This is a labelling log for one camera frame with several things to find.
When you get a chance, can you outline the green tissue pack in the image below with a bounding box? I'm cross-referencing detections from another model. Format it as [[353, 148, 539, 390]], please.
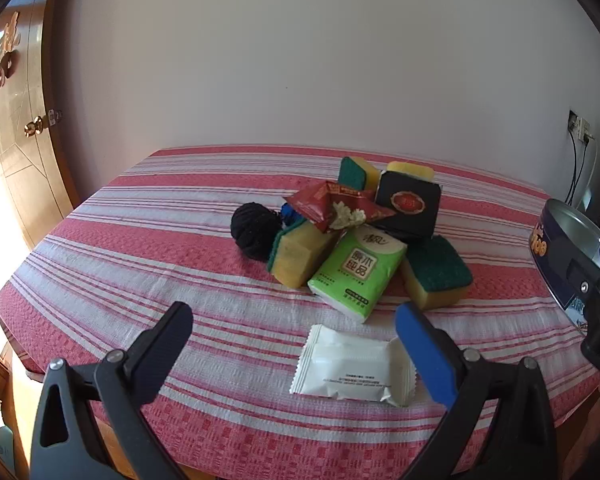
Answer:
[[307, 225, 408, 324]]

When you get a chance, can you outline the red packet white flower print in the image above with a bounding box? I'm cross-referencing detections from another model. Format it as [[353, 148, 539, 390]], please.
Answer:
[[320, 182, 398, 233]]

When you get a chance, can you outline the brown door frame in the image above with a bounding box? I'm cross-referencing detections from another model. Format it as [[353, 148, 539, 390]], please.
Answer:
[[40, 0, 82, 211]]

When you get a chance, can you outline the white cable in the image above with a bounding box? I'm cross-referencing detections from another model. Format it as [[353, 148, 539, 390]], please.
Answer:
[[587, 135, 600, 201]]

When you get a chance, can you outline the black gift box red emblem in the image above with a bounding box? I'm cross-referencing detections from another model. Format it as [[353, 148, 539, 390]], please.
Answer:
[[375, 170, 443, 241]]

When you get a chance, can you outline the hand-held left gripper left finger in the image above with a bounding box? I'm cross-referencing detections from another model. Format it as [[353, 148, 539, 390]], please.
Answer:
[[29, 301, 194, 480]]

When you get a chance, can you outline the red striped tablecloth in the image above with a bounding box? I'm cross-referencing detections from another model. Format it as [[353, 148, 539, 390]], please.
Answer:
[[0, 146, 600, 476]]

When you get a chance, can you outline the black yarn ball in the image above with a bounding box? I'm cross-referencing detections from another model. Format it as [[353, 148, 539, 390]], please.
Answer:
[[230, 202, 282, 261]]

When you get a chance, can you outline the yellow green scouring sponge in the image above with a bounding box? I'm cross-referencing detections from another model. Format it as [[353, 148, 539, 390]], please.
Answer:
[[337, 156, 381, 192], [399, 236, 474, 311], [386, 161, 436, 183], [267, 220, 338, 289]]

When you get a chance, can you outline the small blue object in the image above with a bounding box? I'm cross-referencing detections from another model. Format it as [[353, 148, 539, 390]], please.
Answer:
[[280, 202, 306, 228]]

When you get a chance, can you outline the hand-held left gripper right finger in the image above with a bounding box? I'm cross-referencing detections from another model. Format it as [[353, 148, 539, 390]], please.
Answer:
[[395, 302, 558, 480]]

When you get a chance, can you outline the red door decoration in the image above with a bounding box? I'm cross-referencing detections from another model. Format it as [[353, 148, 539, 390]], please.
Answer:
[[0, 10, 23, 88]]

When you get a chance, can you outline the light wooden door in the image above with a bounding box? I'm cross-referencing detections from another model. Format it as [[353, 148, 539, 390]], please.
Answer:
[[0, 0, 56, 253]]

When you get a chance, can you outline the round dark blue metal tin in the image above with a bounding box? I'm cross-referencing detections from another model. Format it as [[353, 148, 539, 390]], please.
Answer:
[[527, 199, 600, 333]]

